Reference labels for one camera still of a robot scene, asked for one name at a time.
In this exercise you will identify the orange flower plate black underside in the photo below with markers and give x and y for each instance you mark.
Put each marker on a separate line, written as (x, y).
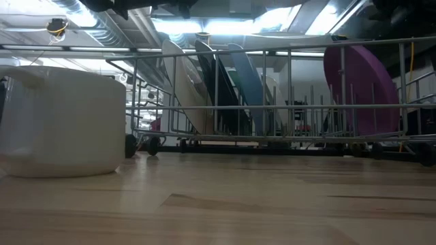
(225, 92)

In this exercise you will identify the white plate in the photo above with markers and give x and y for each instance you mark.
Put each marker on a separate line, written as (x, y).
(187, 95)

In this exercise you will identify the dark green plate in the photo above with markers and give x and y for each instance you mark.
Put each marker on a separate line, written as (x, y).
(235, 78)

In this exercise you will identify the blue plate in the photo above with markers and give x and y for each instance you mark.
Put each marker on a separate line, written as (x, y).
(250, 85)

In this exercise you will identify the purple plate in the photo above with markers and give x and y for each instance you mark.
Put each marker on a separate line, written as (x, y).
(364, 85)

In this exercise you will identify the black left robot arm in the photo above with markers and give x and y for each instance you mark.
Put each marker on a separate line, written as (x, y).
(136, 4)

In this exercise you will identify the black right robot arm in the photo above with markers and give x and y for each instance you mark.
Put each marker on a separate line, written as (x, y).
(405, 15)

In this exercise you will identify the red object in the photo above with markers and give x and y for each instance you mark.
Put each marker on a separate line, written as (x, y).
(156, 124)

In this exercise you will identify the ceiling light panel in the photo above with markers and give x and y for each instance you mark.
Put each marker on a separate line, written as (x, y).
(24, 7)
(221, 26)
(327, 20)

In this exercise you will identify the white mug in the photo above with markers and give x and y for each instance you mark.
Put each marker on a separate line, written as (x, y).
(61, 119)

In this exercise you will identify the black aluminium frame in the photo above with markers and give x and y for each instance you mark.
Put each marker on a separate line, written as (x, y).
(238, 149)

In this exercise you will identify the silver ventilation duct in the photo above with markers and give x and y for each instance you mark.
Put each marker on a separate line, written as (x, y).
(98, 30)

